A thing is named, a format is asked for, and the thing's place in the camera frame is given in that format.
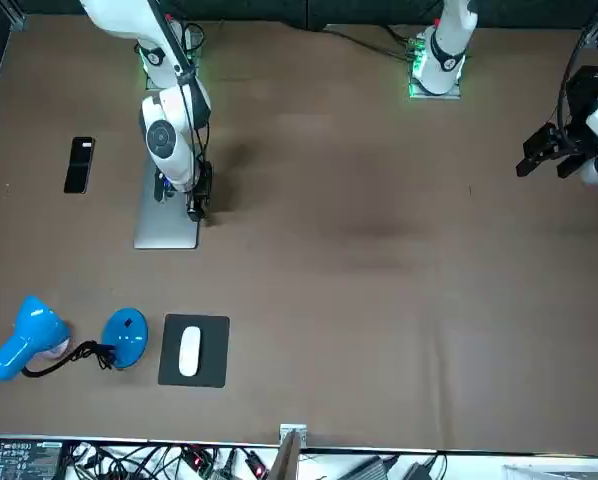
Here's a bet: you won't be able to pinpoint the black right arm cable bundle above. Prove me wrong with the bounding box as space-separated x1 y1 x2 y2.
146 0 216 174

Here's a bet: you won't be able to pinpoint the black smartphone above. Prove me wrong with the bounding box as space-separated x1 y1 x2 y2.
62 135 97 196

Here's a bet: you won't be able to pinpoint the black power strip red switch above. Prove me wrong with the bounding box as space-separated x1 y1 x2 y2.
238 449 271 479
178 446 215 474

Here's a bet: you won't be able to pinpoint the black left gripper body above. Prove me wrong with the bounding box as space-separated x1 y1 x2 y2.
553 64 598 157

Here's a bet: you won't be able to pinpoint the silver laptop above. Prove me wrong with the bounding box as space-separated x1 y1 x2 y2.
132 158 201 250

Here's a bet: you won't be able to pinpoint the grey power adapter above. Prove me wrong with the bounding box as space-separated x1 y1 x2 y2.
349 452 398 480

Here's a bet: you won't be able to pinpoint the black labelled power adapter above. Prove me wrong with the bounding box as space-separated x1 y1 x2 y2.
0 438 64 480

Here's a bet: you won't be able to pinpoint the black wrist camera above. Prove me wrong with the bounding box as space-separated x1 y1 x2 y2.
152 170 174 203

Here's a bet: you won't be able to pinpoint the small black power adapter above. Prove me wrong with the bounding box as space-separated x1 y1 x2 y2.
403 459 448 480

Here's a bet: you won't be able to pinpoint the aluminium frame rail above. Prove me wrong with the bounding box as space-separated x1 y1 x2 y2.
0 0 29 32
577 0 598 50

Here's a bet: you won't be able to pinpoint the white computer mouse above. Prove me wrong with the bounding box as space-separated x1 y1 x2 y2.
177 325 203 378

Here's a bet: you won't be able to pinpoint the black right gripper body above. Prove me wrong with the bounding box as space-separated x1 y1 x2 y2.
192 159 215 200

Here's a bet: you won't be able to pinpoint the white flat box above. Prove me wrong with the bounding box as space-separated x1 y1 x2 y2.
502 462 598 480

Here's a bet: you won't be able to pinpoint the black left arm base cables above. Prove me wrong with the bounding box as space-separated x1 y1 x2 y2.
323 22 420 64

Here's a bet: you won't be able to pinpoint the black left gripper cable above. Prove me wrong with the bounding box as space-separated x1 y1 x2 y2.
556 0 598 134

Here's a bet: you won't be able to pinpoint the dark mouse pad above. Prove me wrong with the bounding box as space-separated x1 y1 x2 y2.
157 313 231 389

